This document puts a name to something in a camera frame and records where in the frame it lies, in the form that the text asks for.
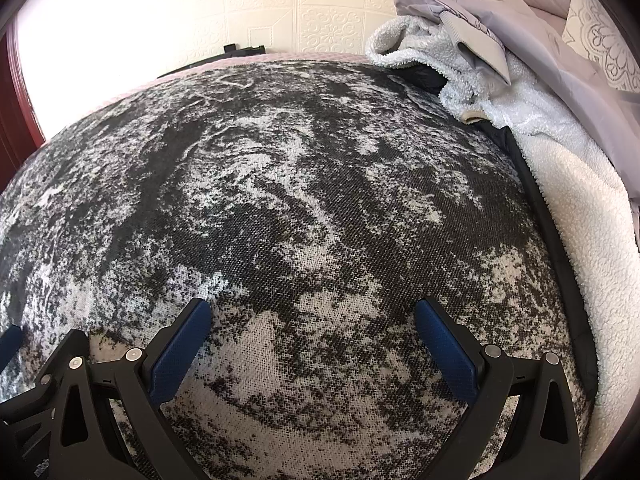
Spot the white embroidered pillow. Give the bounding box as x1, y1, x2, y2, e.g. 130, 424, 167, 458
542, 0, 640, 93

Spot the black and white mottled blanket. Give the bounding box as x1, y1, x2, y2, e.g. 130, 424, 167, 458
0, 57, 596, 480

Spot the lilac fleece-lined jacket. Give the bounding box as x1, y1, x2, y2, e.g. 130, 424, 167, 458
364, 0, 640, 468

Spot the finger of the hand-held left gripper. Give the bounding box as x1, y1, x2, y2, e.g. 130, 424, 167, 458
0, 324, 24, 378
0, 329, 91, 480

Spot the dark red wooden frame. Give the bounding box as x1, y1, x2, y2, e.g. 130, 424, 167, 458
4, 30, 48, 171

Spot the black plastic object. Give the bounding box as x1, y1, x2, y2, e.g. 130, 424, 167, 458
156, 43, 267, 79

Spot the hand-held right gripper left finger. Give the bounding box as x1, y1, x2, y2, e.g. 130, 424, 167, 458
51, 298, 213, 480

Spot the black cloth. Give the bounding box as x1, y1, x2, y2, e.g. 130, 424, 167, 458
387, 62, 601, 406

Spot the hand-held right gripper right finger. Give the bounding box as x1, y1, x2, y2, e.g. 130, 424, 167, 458
414, 297, 582, 480

